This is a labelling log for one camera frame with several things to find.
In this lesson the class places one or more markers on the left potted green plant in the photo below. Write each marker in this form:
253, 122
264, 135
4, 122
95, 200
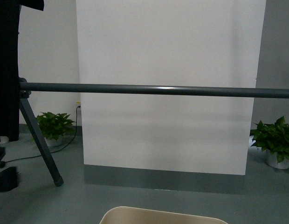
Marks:
54, 126

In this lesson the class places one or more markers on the right potted green plant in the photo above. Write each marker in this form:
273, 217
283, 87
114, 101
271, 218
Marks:
273, 139

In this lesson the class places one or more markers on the black hanging garment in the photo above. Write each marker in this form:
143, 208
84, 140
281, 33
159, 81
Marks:
9, 77

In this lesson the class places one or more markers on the potted green plant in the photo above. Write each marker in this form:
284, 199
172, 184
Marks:
54, 126
273, 139

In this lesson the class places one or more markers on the grey clothes rack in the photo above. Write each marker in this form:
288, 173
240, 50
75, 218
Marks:
144, 178

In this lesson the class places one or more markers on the beige plastic laundry hamper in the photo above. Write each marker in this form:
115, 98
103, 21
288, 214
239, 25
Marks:
131, 215

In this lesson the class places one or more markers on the black wheeled base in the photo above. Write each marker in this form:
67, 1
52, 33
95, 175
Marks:
10, 177

